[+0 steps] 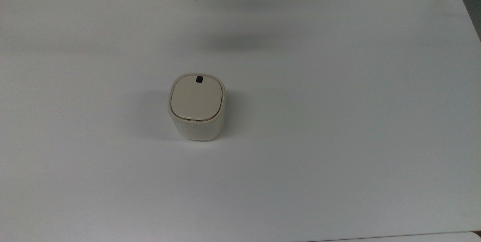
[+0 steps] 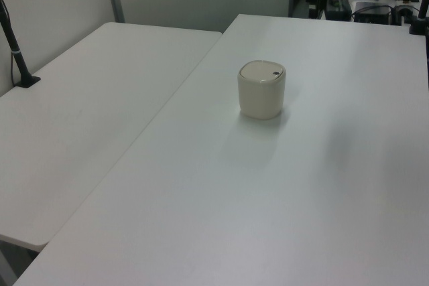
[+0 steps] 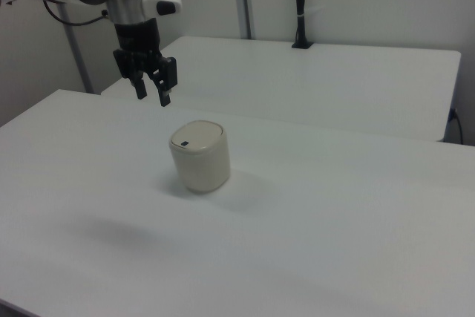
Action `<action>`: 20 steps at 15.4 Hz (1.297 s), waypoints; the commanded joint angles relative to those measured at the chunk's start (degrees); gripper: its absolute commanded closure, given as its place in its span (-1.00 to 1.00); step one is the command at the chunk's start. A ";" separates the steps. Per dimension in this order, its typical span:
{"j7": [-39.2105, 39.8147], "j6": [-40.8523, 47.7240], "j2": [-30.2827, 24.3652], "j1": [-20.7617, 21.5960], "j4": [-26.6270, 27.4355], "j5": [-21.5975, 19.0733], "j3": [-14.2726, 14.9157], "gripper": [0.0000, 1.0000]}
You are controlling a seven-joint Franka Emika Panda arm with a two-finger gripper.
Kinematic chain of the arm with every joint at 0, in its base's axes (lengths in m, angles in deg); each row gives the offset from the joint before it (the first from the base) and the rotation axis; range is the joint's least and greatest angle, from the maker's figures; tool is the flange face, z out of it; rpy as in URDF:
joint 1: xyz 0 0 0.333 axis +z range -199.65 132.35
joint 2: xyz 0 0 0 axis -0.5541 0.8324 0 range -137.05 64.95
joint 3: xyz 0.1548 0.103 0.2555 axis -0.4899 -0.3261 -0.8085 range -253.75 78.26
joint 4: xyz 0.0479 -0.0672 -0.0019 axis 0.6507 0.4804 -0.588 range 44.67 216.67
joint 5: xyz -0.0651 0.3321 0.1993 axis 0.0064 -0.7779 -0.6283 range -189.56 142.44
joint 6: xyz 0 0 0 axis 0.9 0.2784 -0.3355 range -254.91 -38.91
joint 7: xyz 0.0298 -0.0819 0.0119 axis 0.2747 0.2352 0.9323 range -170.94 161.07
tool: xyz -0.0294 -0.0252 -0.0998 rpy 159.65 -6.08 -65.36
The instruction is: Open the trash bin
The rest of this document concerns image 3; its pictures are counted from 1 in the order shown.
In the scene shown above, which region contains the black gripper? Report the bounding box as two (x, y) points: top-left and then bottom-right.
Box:
(112, 19), (178, 108)

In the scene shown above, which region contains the beige trash bin lid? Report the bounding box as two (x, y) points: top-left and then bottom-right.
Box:
(169, 120), (225, 154)

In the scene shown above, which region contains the beige round trash bin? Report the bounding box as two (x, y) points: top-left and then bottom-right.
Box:
(168, 120), (232, 195)

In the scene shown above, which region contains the white table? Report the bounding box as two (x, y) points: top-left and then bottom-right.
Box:
(100, 36), (462, 143)

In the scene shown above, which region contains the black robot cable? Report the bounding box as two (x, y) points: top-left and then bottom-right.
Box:
(42, 0), (111, 27)

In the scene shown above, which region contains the black camera stand pole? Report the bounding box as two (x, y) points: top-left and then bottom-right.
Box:
(291, 0), (315, 50)

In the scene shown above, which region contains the black floor cable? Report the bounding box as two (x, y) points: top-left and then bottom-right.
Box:
(448, 108), (465, 144)

